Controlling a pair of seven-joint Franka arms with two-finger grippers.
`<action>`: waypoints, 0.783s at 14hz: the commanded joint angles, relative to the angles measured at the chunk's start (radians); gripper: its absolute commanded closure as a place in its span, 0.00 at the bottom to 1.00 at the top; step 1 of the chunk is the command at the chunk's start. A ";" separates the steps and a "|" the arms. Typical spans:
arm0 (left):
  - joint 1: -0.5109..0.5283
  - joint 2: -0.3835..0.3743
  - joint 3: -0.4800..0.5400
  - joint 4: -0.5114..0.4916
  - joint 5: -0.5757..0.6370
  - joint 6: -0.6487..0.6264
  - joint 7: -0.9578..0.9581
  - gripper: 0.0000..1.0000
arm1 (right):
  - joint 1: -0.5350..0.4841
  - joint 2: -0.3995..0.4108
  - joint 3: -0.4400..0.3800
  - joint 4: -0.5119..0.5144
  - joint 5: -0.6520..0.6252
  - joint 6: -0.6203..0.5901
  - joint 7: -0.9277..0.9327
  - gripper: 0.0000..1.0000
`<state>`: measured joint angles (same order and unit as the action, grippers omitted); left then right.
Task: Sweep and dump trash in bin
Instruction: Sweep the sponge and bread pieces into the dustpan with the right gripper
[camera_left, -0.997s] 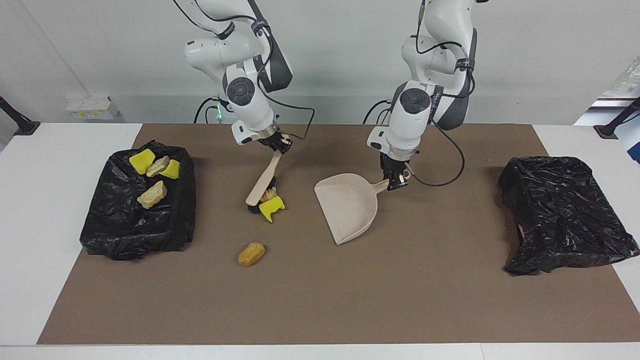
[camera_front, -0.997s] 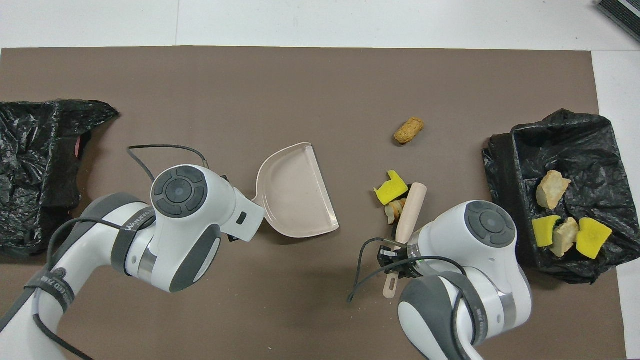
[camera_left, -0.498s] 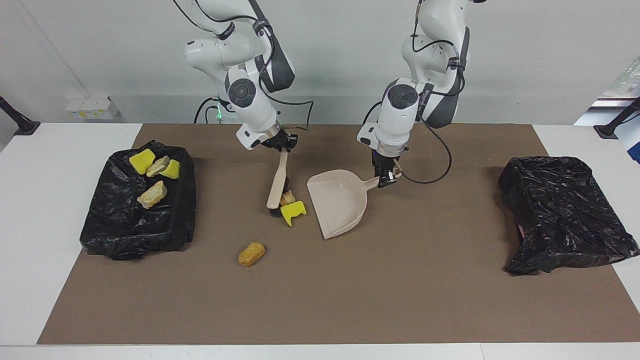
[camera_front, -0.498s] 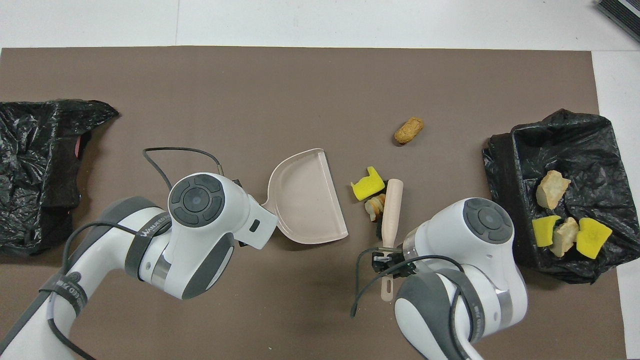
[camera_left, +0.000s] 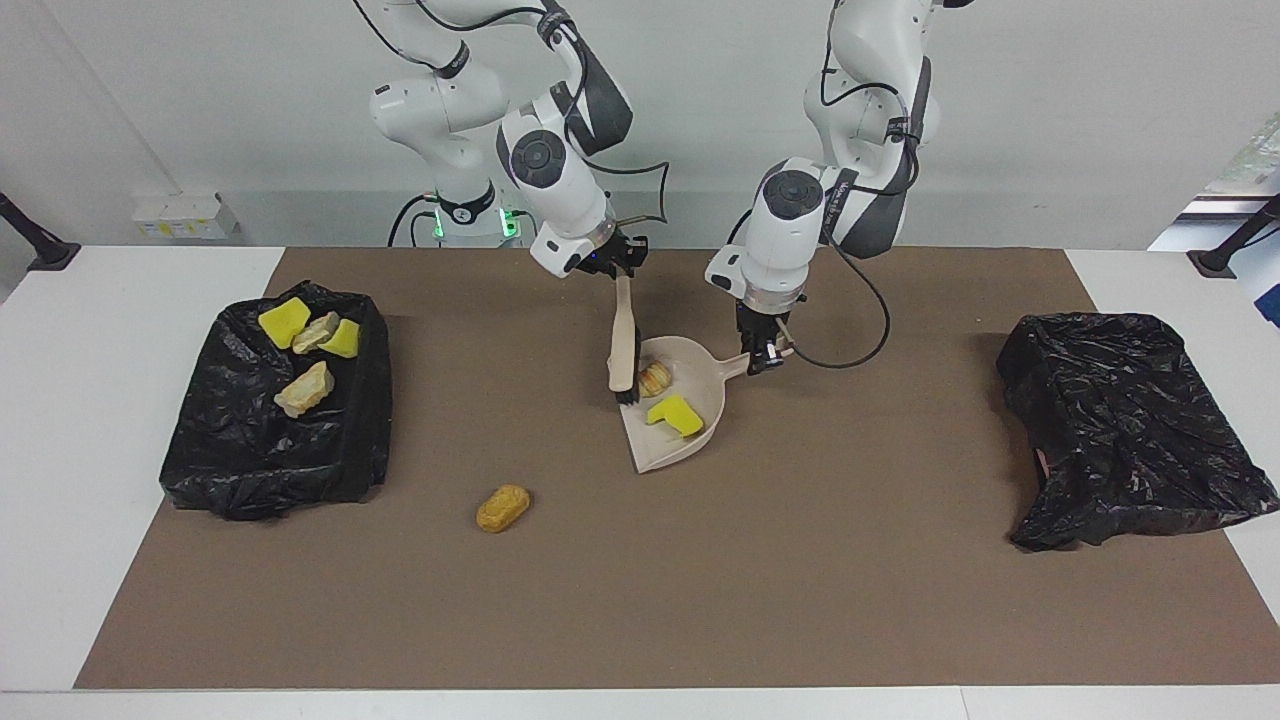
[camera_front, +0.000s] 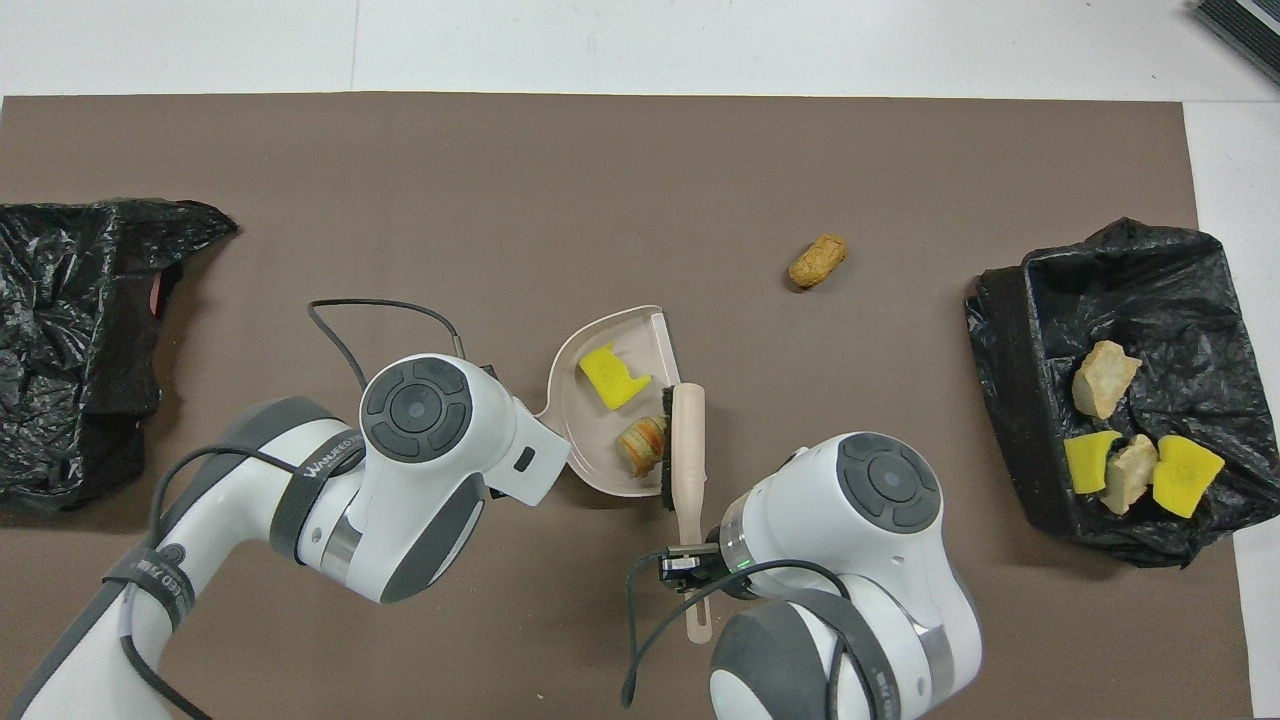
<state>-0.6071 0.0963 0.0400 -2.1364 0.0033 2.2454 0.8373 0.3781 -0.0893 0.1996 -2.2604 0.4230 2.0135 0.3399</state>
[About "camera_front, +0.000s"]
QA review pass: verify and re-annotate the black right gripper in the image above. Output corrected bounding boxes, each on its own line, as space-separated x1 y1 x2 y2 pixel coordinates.
657 541 723 601

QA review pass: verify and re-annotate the notched yellow sponge piece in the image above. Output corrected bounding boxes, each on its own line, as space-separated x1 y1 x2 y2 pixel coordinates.
578 343 653 411

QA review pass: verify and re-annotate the striped orange bread chunk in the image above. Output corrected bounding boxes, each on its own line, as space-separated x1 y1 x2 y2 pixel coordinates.
1072 340 1143 421

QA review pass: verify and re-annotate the rounded striped bread roll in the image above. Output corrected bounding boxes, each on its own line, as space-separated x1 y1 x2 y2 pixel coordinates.
615 416 669 479

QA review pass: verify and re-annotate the black bag lined trash bin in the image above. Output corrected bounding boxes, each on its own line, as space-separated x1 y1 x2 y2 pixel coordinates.
0 198 241 516
963 216 1280 569

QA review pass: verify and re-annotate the brown peanut shaped bread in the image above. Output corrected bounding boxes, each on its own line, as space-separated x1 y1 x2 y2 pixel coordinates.
788 233 849 289

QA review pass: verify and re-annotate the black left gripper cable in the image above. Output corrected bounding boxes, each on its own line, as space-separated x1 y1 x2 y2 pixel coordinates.
118 297 469 720

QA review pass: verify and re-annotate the brown table mat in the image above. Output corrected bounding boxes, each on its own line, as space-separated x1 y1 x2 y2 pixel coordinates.
0 92 1258 720

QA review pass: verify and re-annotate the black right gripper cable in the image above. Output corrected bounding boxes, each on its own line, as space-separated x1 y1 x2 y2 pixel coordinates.
620 555 853 709

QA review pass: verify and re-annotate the pale crumbly bread chunk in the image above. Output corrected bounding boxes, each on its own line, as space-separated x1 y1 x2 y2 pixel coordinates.
1098 434 1159 516

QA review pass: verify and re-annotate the beige plastic dustpan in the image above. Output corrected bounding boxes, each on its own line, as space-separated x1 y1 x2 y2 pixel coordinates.
535 305 684 499

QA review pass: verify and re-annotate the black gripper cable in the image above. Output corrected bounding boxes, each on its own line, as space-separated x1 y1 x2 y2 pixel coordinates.
620 555 853 709
118 297 469 720

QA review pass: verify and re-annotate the beige brush with black bristles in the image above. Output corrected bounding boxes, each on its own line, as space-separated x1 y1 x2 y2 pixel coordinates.
659 382 714 645

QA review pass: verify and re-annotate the smooth yellow sponge piece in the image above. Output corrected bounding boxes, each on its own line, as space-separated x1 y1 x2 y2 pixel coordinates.
1063 431 1124 495

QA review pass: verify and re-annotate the dark ribbed device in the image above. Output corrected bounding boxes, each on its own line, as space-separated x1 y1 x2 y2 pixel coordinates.
1190 0 1280 61

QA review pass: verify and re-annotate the bumpy yellow sponge piece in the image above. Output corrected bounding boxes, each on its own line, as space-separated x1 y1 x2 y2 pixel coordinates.
1152 435 1227 519

